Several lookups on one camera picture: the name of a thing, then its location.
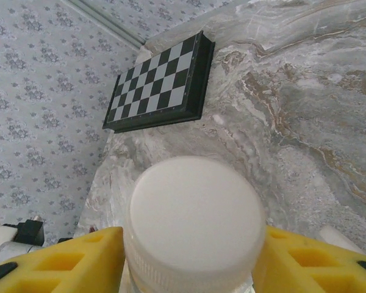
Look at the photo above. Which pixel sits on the green white label bottle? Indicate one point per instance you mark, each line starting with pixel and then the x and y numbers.
pixel 195 213

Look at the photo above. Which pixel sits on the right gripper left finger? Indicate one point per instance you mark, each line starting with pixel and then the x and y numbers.
pixel 48 268

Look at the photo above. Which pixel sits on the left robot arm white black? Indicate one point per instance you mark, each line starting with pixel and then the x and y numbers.
pixel 30 233

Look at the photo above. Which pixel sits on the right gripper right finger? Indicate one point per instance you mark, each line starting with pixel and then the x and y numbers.
pixel 308 268

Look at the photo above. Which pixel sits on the aluminium frame post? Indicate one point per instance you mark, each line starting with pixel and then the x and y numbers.
pixel 109 23

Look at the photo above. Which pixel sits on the black grey chess board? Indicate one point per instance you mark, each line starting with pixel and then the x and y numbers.
pixel 152 85

